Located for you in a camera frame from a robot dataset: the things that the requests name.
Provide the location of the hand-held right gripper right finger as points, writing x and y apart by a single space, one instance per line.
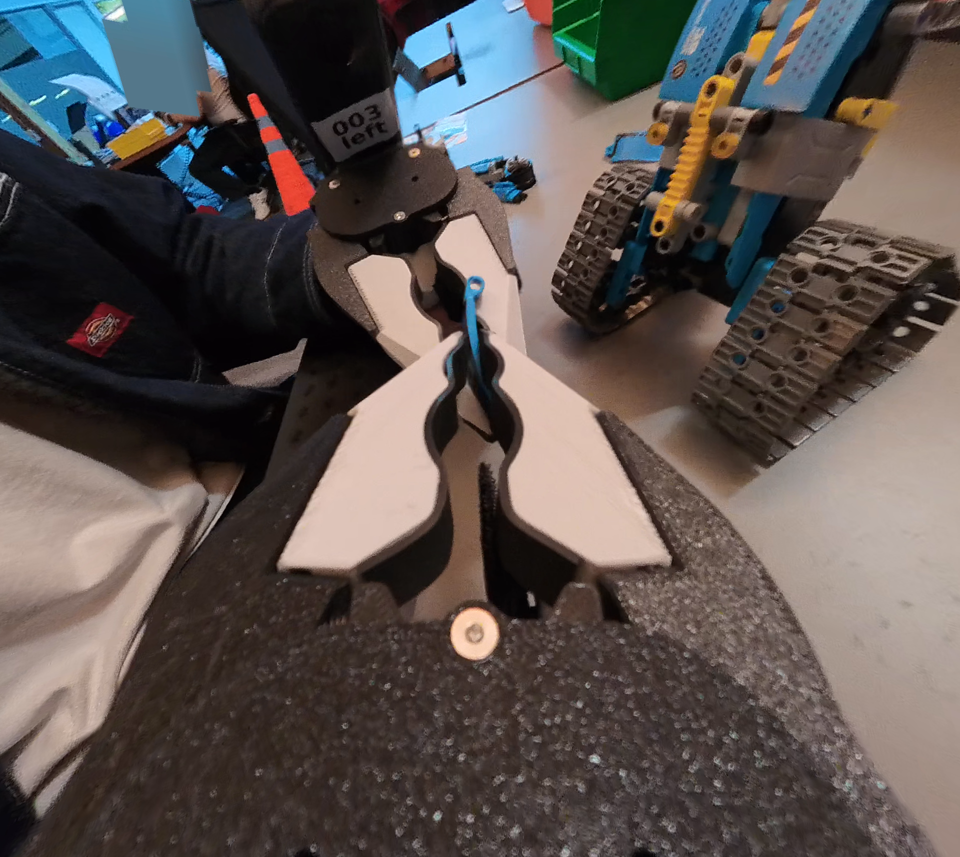
585 497

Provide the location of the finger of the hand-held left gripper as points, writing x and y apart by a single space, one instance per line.
488 272
398 310

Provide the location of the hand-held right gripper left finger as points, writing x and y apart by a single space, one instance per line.
360 497

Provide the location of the thin blue beam piece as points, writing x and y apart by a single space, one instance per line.
477 332

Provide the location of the blue tracked toy robot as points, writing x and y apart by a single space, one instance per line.
780 32

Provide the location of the person's left forearm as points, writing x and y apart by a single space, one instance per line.
240 272

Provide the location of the small blue brick piece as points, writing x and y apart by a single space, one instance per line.
503 178

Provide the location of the black dimpled mat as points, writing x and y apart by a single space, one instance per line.
315 407

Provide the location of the orange cone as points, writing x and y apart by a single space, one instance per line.
282 167

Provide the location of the small clear packet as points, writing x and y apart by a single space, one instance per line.
447 130

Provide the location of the small blue plate piece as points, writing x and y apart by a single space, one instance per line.
630 148

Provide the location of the person's white shirt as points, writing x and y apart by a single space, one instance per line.
90 572

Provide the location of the person's denim jacket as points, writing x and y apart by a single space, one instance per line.
60 272

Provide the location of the grey metal bracket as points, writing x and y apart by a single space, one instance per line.
435 62

